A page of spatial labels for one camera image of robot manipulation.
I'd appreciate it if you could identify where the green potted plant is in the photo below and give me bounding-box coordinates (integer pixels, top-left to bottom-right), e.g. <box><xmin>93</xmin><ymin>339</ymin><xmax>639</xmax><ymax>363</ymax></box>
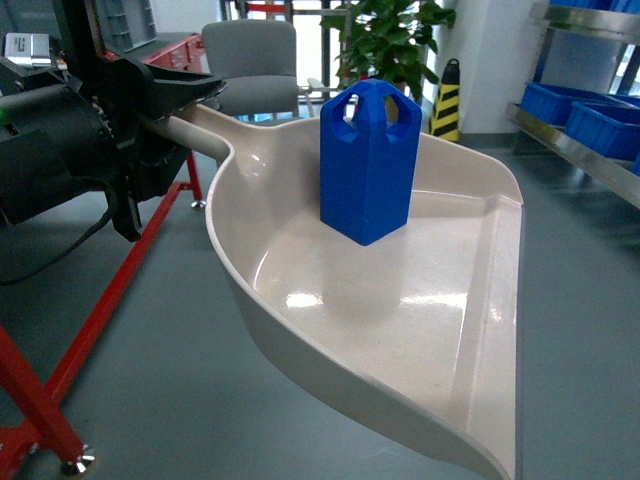
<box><xmin>320</xmin><ymin>0</ymin><xmax>457</xmax><ymax>104</ymax></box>

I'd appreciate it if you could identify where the blue storage bin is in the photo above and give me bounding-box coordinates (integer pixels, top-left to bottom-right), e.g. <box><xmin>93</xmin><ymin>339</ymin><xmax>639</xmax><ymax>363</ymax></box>
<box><xmin>565</xmin><ymin>102</ymin><xmax>639</xmax><ymax>161</ymax></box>

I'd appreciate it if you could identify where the grey office chair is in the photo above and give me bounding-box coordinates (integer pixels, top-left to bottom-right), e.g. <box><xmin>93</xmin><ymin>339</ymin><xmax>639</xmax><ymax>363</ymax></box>
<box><xmin>201</xmin><ymin>19</ymin><xmax>330</xmax><ymax>117</ymax></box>

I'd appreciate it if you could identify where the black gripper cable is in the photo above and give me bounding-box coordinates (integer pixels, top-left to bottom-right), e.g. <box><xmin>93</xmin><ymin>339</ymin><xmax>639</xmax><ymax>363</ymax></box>
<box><xmin>0</xmin><ymin>174</ymin><xmax>119</xmax><ymax>287</ymax></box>

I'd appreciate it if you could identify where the stainless steel shelf rack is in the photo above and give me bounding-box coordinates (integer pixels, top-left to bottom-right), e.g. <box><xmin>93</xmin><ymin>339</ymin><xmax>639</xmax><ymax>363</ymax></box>
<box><xmin>506</xmin><ymin>2</ymin><xmax>639</xmax><ymax>207</ymax></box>

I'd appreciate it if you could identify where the red metal table frame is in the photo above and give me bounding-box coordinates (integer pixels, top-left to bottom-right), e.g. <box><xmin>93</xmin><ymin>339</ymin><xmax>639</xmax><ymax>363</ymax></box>
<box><xmin>1</xmin><ymin>54</ymin><xmax>204</xmax><ymax>479</ymax></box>

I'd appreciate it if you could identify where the beige plastic dustpan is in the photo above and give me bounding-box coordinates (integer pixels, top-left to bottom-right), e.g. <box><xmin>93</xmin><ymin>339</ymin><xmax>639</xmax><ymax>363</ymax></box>
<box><xmin>145</xmin><ymin>105</ymin><xmax>523</xmax><ymax>479</ymax></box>

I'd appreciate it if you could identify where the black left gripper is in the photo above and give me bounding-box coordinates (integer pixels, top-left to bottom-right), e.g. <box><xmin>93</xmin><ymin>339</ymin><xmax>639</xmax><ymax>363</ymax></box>
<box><xmin>1</xmin><ymin>58</ymin><xmax>227</xmax><ymax>241</ymax></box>

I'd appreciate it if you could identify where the blue plastic block part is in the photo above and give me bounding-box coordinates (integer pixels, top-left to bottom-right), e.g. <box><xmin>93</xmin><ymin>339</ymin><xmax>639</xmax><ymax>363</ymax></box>
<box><xmin>320</xmin><ymin>79</ymin><xmax>422</xmax><ymax>246</ymax></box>

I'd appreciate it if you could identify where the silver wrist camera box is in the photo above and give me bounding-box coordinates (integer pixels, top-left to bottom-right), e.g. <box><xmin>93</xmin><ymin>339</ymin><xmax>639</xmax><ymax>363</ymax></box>
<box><xmin>4</xmin><ymin>32</ymin><xmax>53</xmax><ymax>68</ymax></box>

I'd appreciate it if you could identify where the yellow black traffic bollard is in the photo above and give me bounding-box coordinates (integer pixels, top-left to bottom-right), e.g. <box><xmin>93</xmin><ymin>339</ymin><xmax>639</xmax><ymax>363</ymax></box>
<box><xmin>429</xmin><ymin>58</ymin><xmax>460</xmax><ymax>143</ymax></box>

